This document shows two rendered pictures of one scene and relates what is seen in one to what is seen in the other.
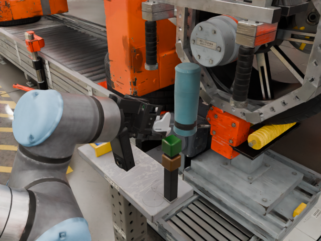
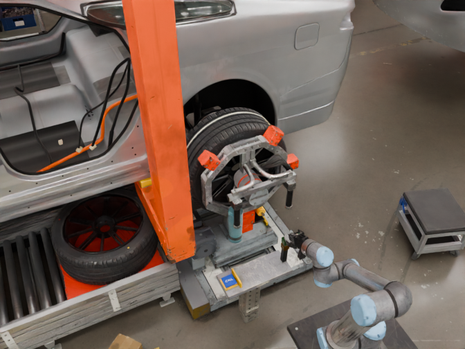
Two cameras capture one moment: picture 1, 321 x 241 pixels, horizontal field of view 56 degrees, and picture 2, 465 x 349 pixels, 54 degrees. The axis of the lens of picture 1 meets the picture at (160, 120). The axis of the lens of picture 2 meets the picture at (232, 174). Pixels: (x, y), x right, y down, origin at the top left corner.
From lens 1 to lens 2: 2.42 m
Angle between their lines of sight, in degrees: 59
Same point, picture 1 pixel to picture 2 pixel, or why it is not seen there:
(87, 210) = (210, 338)
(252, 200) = (259, 235)
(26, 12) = not seen: outside the picture
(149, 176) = (265, 265)
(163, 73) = not seen: hidden behind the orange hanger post
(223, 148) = (248, 228)
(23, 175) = (331, 271)
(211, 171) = (231, 245)
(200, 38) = (255, 196)
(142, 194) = (278, 271)
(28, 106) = (326, 255)
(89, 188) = (186, 335)
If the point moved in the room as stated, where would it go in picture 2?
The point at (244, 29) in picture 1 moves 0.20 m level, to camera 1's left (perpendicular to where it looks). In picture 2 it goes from (291, 185) to (285, 211)
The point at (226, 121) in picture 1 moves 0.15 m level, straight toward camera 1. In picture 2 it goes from (248, 216) to (269, 225)
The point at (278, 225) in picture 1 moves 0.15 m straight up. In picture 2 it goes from (270, 234) to (272, 220)
